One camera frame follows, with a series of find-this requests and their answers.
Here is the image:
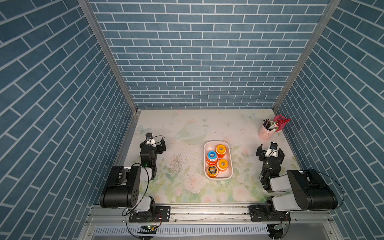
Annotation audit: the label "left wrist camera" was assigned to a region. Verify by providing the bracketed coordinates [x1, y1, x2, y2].
[145, 133, 156, 147]

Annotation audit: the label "pens in bucket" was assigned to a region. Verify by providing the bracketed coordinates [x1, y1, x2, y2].
[263, 119, 279, 132]

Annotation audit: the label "white plastic storage box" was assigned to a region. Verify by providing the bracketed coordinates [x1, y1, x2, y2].
[204, 141, 234, 181]

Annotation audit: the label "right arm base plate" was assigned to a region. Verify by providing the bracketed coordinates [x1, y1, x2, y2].
[249, 205, 291, 223]

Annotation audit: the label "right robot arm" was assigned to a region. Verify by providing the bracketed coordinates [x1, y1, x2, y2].
[256, 142, 345, 213]

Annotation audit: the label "small yellow tape roll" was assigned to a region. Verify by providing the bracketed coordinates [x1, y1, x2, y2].
[217, 159, 229, 172]

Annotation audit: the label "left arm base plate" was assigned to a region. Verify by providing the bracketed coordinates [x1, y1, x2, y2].
[128, 206, 171, 223]

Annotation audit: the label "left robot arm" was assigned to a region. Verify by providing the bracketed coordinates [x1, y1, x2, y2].
[100, 139, 167, 218]

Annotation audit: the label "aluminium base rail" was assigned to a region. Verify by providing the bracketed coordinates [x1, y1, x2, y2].
[85, 203, 333, 226]

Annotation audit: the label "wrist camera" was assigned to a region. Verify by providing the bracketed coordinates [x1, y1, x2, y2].
[145, 133, 156, 147]
[265, 142, 278, 157]

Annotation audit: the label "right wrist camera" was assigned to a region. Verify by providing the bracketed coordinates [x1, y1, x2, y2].
[265, 142, 278, 157]

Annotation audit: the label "blue tape roll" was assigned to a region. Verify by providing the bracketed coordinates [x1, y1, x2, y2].
[207, 151, 218, 162]

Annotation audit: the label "pink metal pen bucket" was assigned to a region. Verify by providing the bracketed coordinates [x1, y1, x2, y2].
[258, 125, 276, 142]

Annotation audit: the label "magenta plastic basket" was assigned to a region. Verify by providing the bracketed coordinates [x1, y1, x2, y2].
[274, 115, 291, 132]

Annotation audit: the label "orange white sealing tape roll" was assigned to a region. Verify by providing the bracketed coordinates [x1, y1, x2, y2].
[206, 159, 218, 165]

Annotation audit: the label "black yellow tape roll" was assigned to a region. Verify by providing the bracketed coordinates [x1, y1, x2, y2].
[206, 165, 219, 173]

